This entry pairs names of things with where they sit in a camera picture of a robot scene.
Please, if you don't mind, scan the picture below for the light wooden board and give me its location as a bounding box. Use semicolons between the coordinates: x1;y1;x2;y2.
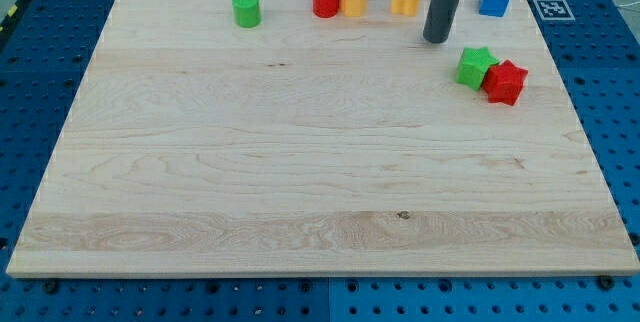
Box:
7;0;639;279

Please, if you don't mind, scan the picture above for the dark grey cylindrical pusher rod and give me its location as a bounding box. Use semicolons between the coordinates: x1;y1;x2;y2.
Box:
423;0;459;44

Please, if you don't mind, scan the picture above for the black yellow hazard tape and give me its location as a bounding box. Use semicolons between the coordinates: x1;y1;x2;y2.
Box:
1;0;32;32

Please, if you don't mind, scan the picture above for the red star block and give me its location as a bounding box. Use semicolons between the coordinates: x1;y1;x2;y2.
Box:
482;60;528;106

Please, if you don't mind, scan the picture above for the green star block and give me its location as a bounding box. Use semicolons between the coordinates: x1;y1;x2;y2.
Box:
456;47;500;91

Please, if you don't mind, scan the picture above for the green cylinder block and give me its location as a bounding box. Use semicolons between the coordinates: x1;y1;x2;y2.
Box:
232;0;261;28

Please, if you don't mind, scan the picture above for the white fiducial marker tag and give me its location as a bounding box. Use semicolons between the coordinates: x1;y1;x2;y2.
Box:
533;0;575;21

